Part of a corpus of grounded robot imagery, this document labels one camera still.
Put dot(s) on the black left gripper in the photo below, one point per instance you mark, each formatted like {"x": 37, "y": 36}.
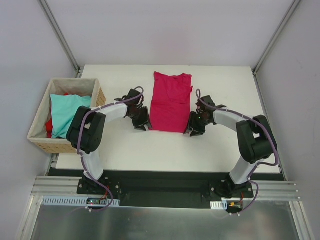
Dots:
{"x": 141, "y": 119}

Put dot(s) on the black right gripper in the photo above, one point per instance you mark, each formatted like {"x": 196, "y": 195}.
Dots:
{"x": 195, "y": 125}

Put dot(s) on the pink t shirt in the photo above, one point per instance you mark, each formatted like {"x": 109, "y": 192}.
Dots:
{"x": 170, "y": 104}

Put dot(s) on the wicker basket with cloth liner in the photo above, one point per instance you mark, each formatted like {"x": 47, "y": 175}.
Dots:
{"x": 59, "y": 86}

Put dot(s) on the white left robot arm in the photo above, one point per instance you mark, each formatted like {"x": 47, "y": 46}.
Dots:
{"x": 86, "y": 130}

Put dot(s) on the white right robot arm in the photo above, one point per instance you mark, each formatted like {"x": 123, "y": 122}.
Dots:
{"x": 255, "y": 138}

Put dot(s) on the teal t shirt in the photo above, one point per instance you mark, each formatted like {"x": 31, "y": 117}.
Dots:
{"x": 81, "y": 101}

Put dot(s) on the red t shirt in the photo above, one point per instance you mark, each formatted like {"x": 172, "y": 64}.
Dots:
{"x": 48, "y": 126}

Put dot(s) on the right white cable duct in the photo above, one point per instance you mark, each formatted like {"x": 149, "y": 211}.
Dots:
{"x": 219, "y": 205}

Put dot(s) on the white cable duct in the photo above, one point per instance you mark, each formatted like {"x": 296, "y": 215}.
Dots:
{"x": 79, "y": 201}
{"x": 219, "y": 205}

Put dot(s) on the left white cable duct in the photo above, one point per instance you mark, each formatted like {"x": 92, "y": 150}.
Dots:
{"x": 79, "y": 201}

